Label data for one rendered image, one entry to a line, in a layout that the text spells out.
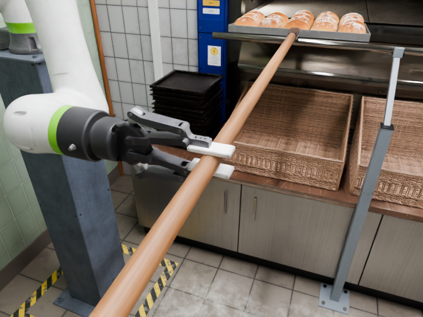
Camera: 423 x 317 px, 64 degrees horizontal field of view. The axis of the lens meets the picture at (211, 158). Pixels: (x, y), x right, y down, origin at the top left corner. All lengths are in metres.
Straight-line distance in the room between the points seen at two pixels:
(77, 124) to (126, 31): 1.60
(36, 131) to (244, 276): 1.46
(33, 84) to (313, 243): 1.32
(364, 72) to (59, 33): 1.43
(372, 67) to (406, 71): 0.15
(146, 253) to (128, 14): 1.86
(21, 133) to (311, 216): 1.25
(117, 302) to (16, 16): 0.98
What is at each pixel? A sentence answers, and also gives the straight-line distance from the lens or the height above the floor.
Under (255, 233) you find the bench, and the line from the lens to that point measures 1.73.
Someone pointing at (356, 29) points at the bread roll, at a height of 1.22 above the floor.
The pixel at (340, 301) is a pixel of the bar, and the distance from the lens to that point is 1.90.
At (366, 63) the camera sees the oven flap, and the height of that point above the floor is 1.01.
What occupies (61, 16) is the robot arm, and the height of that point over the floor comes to 1.36.
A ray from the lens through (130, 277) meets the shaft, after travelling 0.36.
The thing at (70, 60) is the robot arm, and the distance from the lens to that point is 0.76.
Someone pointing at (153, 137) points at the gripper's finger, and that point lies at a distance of 0.55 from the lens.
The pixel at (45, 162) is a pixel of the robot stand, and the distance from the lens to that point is 1.34.
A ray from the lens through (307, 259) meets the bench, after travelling 1.79.
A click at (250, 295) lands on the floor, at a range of 1.83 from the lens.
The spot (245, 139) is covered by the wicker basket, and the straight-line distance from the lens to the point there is 1.85.
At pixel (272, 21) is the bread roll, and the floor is 1.23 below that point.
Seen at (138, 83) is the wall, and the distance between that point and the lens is 2.23.
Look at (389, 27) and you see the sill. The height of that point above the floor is 1.17.
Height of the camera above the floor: 1.47
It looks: 32 degrees down
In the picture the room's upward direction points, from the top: straight up
